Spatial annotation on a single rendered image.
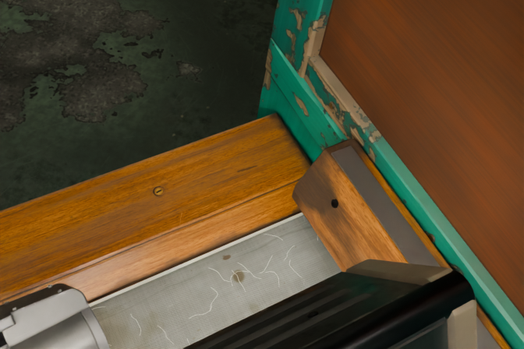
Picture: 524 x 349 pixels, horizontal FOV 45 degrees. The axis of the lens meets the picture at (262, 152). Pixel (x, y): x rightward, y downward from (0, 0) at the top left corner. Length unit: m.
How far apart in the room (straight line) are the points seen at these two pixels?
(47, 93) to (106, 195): 1.13
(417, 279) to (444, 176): 0.29
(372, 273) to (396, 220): 0.28
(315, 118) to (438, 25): 0.21
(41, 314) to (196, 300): 0.20
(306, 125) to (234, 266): 0.17
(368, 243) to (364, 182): 0.05
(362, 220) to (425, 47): 0.16
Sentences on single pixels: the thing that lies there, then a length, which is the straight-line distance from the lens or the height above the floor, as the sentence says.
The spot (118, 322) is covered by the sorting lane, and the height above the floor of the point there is 0.74.
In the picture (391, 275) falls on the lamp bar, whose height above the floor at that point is 1.09.
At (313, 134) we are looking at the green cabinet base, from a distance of 0.66.
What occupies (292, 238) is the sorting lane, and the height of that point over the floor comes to 0.74.
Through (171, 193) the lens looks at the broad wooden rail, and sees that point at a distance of 0.64.
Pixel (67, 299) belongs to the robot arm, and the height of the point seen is 0.89.
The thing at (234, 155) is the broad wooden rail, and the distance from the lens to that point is 0.67.
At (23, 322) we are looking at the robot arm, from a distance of 0.46.
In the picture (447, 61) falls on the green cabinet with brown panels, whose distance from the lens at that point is 0.48.
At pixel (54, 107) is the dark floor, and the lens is 1.73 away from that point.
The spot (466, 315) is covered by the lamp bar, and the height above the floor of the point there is 1.11.
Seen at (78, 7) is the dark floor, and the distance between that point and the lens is 1.99.
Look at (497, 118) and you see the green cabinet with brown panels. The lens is 0.46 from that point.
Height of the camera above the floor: 1.31
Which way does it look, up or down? 54 degrees down
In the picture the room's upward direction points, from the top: 11 degrees clockwise
